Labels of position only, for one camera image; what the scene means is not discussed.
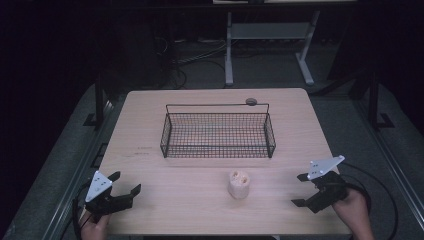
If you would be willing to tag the black stand post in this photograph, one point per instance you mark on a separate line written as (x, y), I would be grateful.
(374, 100)
(99, 100)

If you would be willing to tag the aluminium rail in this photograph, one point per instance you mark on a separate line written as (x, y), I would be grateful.
(76, 180)
(390, 160)

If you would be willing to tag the person's left hand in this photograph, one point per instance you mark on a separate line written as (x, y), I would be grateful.
(95, 230)

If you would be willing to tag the person's right hand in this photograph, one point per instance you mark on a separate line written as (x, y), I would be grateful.
(353, 210)

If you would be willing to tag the white metal desk frame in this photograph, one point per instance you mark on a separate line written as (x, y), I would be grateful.
(266, 31)

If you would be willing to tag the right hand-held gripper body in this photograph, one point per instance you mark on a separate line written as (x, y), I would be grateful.
(328, 188)

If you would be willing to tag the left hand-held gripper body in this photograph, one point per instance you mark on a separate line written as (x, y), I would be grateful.
(98, 186)

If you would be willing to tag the grey round knob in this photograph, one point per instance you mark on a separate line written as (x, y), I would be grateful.
(251, 101)

